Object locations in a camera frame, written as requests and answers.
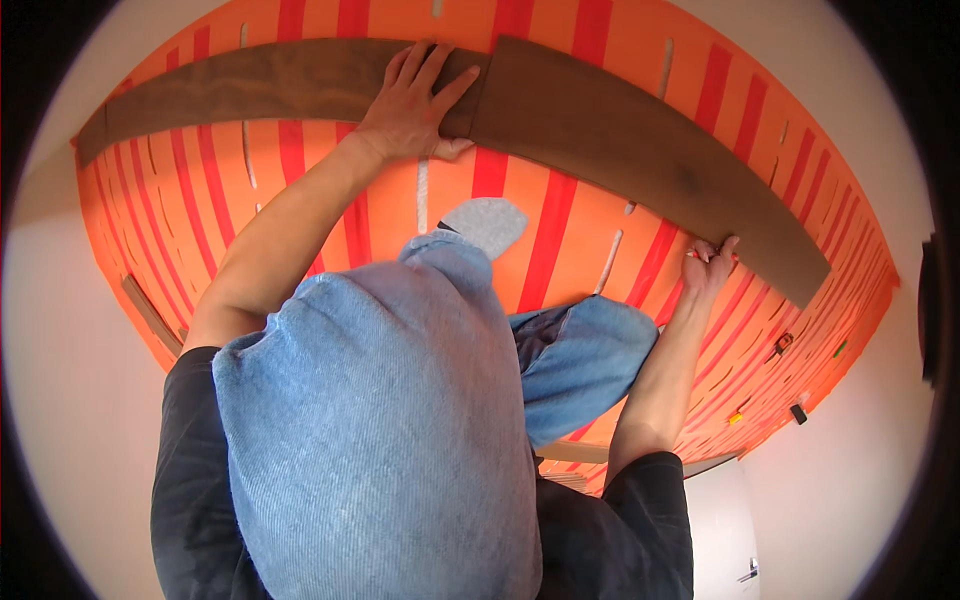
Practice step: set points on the dark brown grained floor plank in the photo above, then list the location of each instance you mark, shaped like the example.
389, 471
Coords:
262, 86

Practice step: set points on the person's right fingers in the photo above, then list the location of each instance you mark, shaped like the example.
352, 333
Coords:
712, 249

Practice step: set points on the person's left hand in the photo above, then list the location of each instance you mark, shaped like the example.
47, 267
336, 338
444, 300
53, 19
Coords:
409, 116

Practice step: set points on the light brown plank piece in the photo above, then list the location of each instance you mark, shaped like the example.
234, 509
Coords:
150, 315

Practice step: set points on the orange and black tool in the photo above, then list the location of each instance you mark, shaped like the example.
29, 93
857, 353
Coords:
783, 343

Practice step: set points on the person's right hand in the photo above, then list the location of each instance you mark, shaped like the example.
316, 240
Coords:
705, 270

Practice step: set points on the small black object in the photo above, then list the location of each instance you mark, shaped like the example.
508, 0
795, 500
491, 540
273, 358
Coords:
798, 414

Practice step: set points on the plain brown floor plank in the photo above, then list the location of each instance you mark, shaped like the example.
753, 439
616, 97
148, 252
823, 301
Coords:
637, 150

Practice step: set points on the small green object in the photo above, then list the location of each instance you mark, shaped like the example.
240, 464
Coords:
840, 349

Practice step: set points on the person's legs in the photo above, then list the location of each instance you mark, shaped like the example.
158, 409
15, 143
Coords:
375, 420

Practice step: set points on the person's body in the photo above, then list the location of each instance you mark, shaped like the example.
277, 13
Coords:
622, 532

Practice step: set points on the orange underlay with red stripes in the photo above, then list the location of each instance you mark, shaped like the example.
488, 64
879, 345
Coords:
570, 247

